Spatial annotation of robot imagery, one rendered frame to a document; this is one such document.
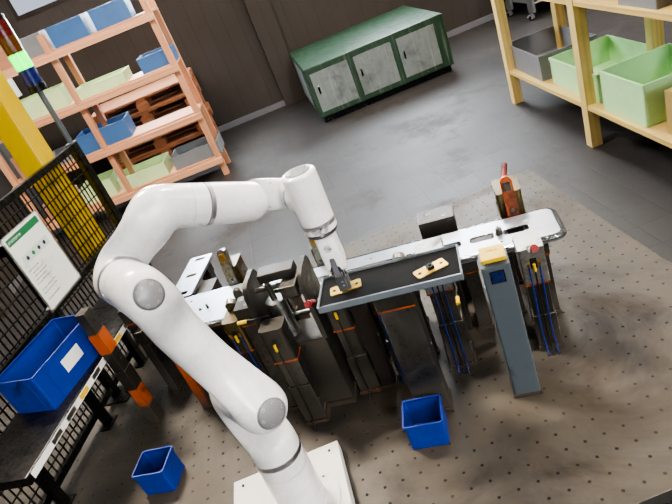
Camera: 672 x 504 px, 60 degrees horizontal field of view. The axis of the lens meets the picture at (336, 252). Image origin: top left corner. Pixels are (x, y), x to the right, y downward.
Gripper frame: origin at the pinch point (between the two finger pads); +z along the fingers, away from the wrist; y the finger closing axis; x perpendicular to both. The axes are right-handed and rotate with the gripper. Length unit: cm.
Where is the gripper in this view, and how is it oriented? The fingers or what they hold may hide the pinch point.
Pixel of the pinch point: (342, 280)
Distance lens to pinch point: 147.7
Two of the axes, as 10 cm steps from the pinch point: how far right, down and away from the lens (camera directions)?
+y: -0.7, -4.8, 8.8
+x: -9.4, 3.3, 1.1
